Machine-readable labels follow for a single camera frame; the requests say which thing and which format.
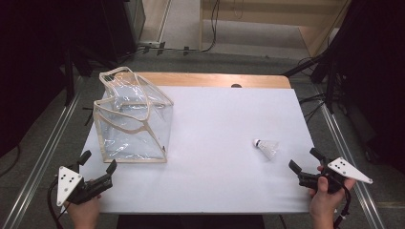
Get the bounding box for clear plastic bag beige trim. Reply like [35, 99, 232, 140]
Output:
[93, 66, 175, 164]

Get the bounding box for aluminium floor rail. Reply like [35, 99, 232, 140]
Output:
[0, 90, 82, 229]
[319, 101, 387, 229]

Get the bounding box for white shuttlecock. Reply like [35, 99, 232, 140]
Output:
[252, 137, 281, 161]

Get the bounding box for black metal stand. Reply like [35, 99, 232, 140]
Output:
[282, 37, 343, 114]

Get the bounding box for person's left hand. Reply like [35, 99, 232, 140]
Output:
[63, 194, 102, 229]

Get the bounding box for black floor cable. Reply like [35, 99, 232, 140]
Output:
[120, 0, 222, 58]

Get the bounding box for black cabinet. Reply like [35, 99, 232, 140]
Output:
[100, 0, 147, 63]

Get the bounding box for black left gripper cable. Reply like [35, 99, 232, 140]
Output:
[47, 177, 72, 229]

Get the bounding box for black thin floor cables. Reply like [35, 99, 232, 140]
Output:
[298, 92, 330, 126]

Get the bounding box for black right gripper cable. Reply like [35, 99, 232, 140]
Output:
[331, 177, 352, 229]

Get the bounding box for person's right hand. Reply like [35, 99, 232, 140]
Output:
[308, 165, 356, 229]

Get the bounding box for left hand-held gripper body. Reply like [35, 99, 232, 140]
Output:
[56, 162, 114, 207]

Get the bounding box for white table mat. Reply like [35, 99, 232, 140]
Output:
[60, 85, 321, 215]

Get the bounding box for dark curtain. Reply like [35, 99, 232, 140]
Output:
[330, 0, 405, 175]
[0, 0, 106, 158]

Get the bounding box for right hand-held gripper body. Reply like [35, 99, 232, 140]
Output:
[298, 156, 373, 195]

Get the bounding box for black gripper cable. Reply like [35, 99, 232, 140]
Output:
[331, 177, 352, 229]
[47, 177, 72, 229]

